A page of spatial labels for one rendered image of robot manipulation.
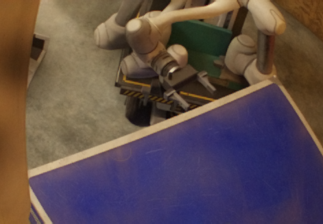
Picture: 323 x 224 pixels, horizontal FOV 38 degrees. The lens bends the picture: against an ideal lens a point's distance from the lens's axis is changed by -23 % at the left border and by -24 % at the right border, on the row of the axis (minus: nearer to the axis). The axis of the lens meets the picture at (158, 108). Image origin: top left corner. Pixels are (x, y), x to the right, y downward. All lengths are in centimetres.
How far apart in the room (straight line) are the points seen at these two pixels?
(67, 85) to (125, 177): 166
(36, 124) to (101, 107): 45
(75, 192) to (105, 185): 11
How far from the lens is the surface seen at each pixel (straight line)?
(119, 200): 170
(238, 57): 292
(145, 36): 221
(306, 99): 390
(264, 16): 235
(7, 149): 88
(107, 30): 276
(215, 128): 194
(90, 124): 320
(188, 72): 231
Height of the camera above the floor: 253
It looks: 49 degrees down
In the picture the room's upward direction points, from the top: 20 degrees clockwise
